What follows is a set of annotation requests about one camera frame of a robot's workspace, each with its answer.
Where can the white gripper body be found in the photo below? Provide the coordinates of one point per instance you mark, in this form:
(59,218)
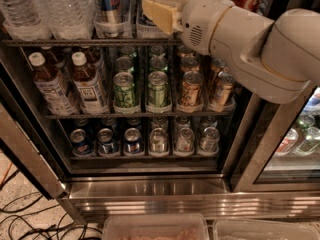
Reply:
(201,20)

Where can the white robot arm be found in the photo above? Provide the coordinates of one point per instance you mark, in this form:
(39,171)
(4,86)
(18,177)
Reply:
(274,59)

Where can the left red bull can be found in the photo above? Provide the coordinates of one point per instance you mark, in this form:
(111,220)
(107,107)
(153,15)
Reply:
(112,18)

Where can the front left gold can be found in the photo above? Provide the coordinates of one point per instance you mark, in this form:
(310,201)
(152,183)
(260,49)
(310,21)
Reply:
(190,91)

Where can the gold can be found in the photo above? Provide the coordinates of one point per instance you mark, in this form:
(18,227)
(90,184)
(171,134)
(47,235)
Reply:
(190,91)
(222,91)

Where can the front right green can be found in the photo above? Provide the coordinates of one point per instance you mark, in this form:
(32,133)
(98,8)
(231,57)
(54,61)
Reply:
(157,92)

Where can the green can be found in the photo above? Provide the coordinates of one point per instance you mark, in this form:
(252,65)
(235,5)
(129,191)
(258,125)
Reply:
(157,92)
(125,100)

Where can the front left green can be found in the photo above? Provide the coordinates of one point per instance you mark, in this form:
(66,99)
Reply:
(125,100)

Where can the front right gold can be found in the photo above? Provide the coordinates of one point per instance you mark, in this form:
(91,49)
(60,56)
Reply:
(222,91)

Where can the stainless steel fridge cabinet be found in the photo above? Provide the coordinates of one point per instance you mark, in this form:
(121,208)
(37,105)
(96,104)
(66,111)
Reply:
(98,188)

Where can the left silver soda can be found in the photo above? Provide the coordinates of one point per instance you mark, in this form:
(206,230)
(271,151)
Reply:
(158,142)

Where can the silver soda can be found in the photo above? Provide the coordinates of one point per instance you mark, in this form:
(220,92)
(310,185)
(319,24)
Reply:
(158,142)
(184,145)
(209,141)

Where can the right silver soda can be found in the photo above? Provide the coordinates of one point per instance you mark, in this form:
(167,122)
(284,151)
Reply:
(209,141)

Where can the middle silver soda can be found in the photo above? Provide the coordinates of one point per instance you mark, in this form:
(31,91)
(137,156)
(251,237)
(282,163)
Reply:
(184,145)

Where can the right blue pepsi can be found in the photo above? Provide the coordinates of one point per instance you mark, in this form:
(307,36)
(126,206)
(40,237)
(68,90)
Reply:
(133,143)

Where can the blue pepsi can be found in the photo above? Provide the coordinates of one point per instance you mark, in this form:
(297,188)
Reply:
(82,145)
(107,145)
(133,143)

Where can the middle blue pepsi can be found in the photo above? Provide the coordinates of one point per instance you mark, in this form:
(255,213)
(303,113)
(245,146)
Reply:
(107,145)

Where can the left blue pepsi can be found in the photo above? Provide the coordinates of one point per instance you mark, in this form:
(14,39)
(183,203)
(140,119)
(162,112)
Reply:
(82,145)

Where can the right glass fridge door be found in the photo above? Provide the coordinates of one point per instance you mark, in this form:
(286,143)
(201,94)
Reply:
(277,152)

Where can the left open fridge door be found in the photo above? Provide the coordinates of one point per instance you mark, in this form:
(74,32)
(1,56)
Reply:
(22,152)

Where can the right clear water bottle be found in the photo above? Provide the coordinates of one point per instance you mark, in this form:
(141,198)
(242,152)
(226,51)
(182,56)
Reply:
(70,19)

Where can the clear water bottle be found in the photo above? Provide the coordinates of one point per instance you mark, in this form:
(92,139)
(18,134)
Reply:
(23,21)
(70,19)

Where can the front right tea bottle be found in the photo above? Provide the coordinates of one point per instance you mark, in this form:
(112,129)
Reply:
(88,84)

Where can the tea bottle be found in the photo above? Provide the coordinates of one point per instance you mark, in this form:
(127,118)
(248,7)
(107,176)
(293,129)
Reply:
(54,86)
(88,84)

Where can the front left tea bottle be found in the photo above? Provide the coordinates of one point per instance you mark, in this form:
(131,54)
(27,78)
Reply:
(54,86)

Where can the left clear water bottle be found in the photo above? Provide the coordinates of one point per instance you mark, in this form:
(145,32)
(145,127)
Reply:
(23,21)

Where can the right clear plastic bin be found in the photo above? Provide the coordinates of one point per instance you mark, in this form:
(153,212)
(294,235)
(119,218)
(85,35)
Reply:
(241,229)

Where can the clear plastic bin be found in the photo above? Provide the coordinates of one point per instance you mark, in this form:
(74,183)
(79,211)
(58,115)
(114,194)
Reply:
(156,227)
(241,229)

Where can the left clear plastic bin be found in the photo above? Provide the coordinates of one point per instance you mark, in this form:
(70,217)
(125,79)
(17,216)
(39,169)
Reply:
(156,227)

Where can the middle wire shelf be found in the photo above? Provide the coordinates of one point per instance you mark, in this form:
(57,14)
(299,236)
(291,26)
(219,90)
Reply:
(141,114)

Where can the wire shelf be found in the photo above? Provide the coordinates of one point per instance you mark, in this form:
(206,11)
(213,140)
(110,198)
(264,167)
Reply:
(141,114)
(93,42)

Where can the top wire shelf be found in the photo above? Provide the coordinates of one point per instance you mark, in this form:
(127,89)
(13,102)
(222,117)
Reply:
(93,42)

